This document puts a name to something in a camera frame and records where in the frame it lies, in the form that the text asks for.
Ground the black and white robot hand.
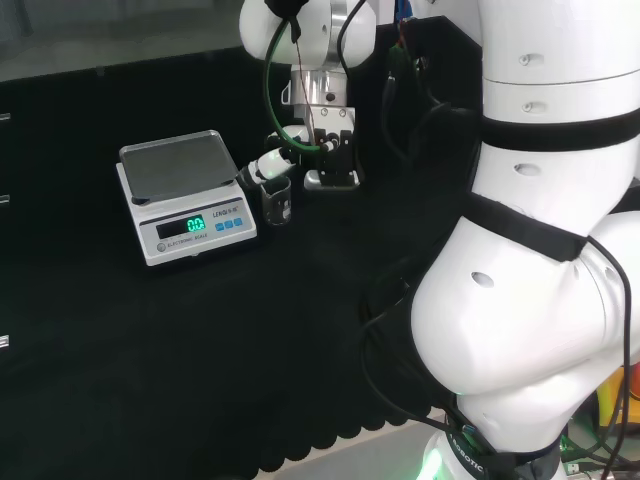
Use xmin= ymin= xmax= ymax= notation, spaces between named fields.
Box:
xmin=238 ymin=104 xmax=361 ymax=192

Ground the small clear glass beaker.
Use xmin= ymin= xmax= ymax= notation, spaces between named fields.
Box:
xmin=259 ymin=175 xmax=293 ymax=227

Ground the white electronic balance steel pan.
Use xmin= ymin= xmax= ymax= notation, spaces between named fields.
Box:
xmin=115 ymin=129 xmax=259 ymax=268

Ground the black bench cloth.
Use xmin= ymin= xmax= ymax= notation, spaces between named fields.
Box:
xmin=0 ymin=14 xmax=484 ymax=480

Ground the green cable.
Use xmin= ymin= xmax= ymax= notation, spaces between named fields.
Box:
xmin=263 ymin=17 xmax=324 ymax=152

